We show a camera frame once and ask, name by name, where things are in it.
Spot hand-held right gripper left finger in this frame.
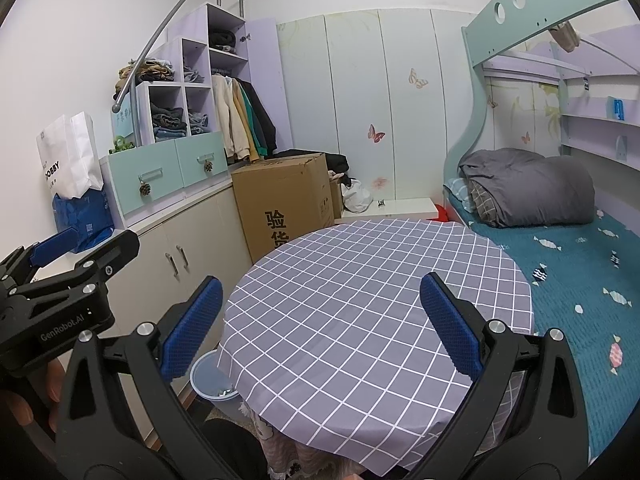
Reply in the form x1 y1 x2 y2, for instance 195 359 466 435
54 275 236 480

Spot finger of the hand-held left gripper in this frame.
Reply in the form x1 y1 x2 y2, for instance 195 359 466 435
15 229 141 306
0 227 87 291

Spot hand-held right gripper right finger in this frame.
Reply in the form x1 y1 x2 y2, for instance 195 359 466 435
404 271 591 480

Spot blue plastic bucket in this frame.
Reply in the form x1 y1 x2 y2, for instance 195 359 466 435
190 350 242 403

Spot person's left hand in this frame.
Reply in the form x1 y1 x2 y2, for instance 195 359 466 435
0 359 68 433

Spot blue plastic package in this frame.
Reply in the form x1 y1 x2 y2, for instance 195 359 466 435
52 187 115 253

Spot mint drawer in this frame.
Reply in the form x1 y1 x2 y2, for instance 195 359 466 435
175 132 228 188
107 139 182 216

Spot white paper bag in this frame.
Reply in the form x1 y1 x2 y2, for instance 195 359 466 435
36 111 103 198

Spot round table with checked tablecloth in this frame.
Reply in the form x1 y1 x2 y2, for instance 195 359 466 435
217 217 536 476

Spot white low platform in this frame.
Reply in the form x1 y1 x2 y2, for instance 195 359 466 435
335 197 441 223

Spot mint sign board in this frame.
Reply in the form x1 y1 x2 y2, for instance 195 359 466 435
111 107 138 143

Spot person's dark clothing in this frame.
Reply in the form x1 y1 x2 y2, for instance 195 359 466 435
200 417 268 480

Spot teal bedsheet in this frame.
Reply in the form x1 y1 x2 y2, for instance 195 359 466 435
450 205 640 461

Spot blue checked pillow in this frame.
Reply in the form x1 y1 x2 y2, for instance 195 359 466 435
445 177 481 213

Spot folded dark jeans stack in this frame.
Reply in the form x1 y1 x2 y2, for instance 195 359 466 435
150 105 188 141

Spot patterned table skirt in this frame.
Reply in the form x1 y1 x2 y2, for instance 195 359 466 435
240 400 361 480

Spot white plastic bag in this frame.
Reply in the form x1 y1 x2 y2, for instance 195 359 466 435
342 180 373 213

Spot grey duvet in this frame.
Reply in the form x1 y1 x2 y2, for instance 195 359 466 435
459 149 597 228

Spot tall cardboard box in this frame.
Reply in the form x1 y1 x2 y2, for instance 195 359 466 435
231 152 336 263

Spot small cardboard box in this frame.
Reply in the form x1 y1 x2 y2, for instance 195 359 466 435
327 177 346 218

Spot yellow hanging garment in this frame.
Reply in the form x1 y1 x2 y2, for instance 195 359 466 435
237 80 258 158

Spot brown and yellow clothes pile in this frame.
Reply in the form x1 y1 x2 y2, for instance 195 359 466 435
117 60 176 93

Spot green hanging garment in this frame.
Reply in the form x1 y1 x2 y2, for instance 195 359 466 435
245 82 268 158

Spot black hanging jacket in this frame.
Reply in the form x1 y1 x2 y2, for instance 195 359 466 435
245 80 278 158

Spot black clothes pile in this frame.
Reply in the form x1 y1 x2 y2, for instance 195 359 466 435
272 149 351 176

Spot grey metal handrail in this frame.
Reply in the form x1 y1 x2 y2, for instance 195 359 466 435
112 0 248 113

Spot folded black clothes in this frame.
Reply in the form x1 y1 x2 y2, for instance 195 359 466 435
207 30 238 53

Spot purple stair shelf unit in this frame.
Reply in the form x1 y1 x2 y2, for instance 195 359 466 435
100 2 293 231

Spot white wardrobe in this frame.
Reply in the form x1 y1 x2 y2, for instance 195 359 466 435
275 7 481 206

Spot brown item on upper bunk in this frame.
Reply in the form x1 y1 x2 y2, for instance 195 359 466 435
550 22 581 53

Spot mint bunk bed frame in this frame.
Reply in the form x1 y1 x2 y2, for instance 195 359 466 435
442 0 640 201

